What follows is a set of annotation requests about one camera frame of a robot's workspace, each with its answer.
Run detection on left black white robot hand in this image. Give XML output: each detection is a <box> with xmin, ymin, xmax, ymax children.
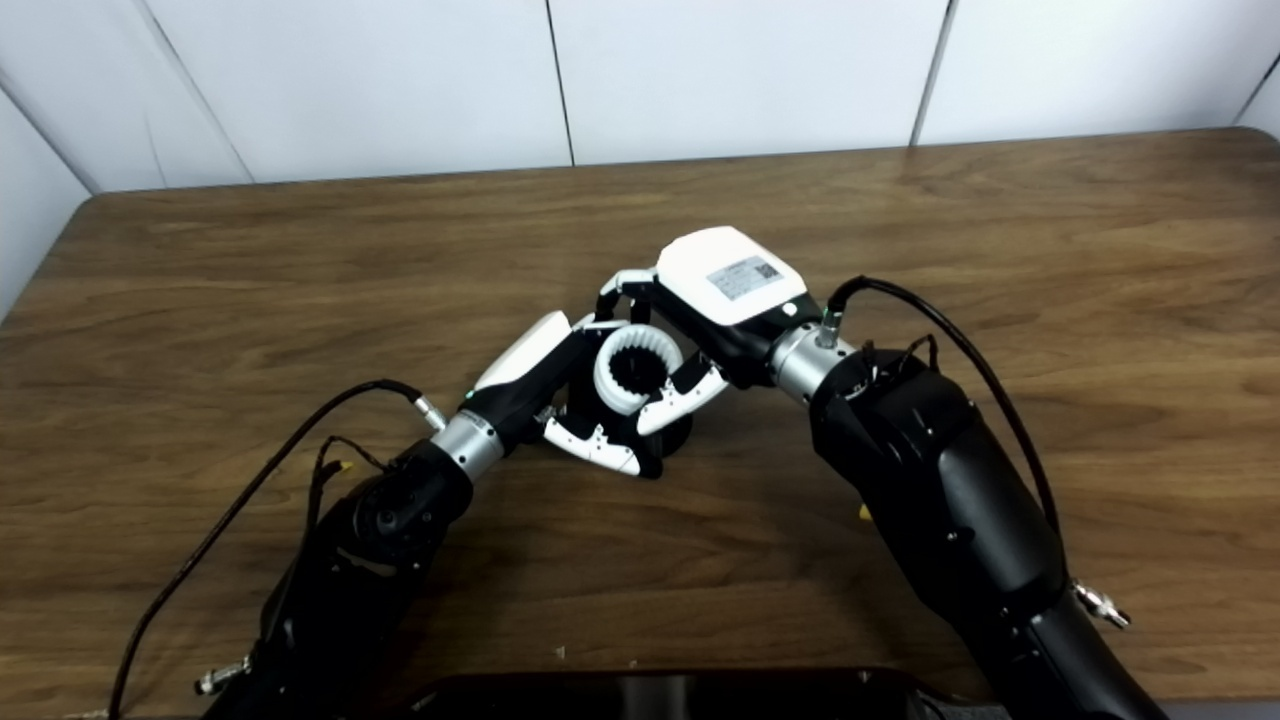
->
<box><xmin>462</xmin><ymin>310</ymin><xmax>666</xmax><ymax>479</ymax></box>

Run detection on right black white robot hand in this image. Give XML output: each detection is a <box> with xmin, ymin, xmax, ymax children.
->
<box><xmin>595</xmin><ymin>226</ymin><xmax>821</xmax><ymax>438</ymax></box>

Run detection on white toothed plastic ring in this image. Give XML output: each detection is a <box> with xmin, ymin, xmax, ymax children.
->
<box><xmin>593</xmin><ymin>325</ymin><xmax>686</xmax><ymax>417</ymax></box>

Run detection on round black plastic part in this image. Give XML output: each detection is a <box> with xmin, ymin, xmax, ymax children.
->
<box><xmin>560</xmin><ymin>345</ymin><xmax>696</xmax><ymax>463</ymax></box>

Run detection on black robot torso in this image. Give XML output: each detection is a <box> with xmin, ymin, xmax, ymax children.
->
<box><xmin>400</xmin><ymin>668</ymin><xmax>961</xmax><ymax>720</ymax></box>

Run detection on thin left forearm wires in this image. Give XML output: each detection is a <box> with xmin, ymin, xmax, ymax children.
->
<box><xmin>310</xmin><ymin>435</ymin><xmax>396</xmax><ymax>531</ymax></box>

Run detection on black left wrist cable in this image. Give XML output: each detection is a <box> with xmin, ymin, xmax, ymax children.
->
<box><xmin>108</xmin><ymin>378</ymin><xmax>449</xmax><ymax>720</ymax></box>

